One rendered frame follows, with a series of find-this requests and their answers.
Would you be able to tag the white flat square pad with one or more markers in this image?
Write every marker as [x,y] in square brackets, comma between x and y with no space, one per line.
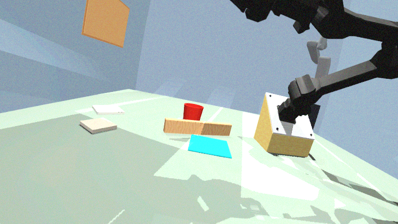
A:
[98,125]
[107,109]

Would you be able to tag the red cup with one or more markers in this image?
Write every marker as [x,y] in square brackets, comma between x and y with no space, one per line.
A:
[192,112]

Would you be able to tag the brown wooden bar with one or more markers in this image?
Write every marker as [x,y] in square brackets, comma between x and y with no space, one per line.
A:
[191,127]

